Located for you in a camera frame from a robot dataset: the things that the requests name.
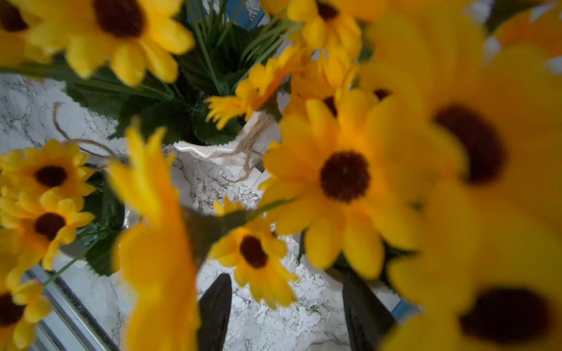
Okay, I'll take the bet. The sunflower pot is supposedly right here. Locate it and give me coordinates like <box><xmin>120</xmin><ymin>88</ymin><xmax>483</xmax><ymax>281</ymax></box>
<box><xmin>1</xmin><ymin>140</ymin><xmax>124</xmax><ymax>350</ymax></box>
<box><xmin>0</xmin><ymin>0</ymin><xmax>365</xmax><ymax>168</ymax></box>
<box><xmin>108</xmin><ymin>1</ymin><xmax>561</xmax><ymax>350</ymax></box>

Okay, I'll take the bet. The blue white wooden shelf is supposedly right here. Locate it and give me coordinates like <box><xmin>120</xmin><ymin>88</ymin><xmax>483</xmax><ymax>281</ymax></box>
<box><xmin>226</xmin><ymin>0</ymin><xmax>265</xmax><ymax>29</ymax></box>

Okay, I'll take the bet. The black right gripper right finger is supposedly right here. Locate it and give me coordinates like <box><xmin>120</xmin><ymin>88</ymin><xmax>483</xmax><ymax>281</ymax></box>
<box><xmin>342</xmin><ymin>269</ymin><xmax>397</xmax><ymax>351</ymax></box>

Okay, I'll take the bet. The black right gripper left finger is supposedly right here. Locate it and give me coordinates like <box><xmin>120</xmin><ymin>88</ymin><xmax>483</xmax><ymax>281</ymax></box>
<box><xmin>198</xmin><ymin>273</ymin><xmax>232</xmax><ymax>351</ymax></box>

